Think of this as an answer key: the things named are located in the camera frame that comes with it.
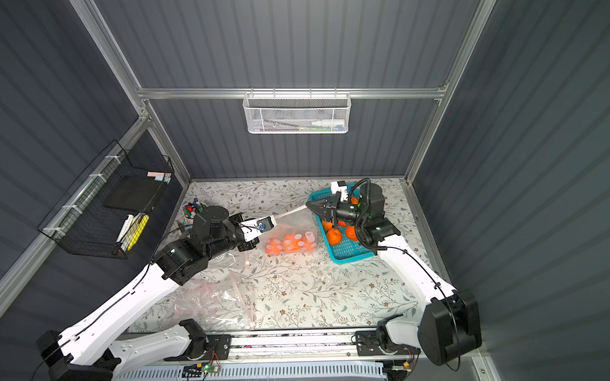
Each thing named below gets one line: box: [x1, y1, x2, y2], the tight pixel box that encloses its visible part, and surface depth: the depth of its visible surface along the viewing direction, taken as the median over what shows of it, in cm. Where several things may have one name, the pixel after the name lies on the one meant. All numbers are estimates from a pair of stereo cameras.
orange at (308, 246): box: [301, 235, 317, 252], surface depth 87 cm
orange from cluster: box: [346, 225, 359, 242], surface depth 97 cm
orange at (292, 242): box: [283, 233, 303, 252], surface depth 84 cm
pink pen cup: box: [182, 198, 208, 224], surface depth 95 cm
